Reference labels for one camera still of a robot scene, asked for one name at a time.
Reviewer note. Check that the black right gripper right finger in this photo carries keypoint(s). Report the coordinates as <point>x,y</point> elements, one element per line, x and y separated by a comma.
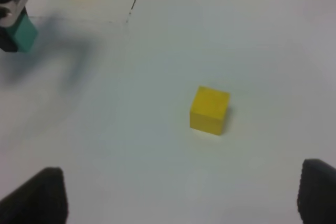
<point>316,194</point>

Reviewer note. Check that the teal block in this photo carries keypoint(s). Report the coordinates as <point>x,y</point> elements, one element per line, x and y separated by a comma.
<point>22,33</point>

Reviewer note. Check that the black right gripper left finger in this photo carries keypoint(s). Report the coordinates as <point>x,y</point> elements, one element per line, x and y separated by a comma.
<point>41,199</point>

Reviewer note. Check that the yellow block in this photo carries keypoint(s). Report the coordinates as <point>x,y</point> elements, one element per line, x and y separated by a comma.
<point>208,110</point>

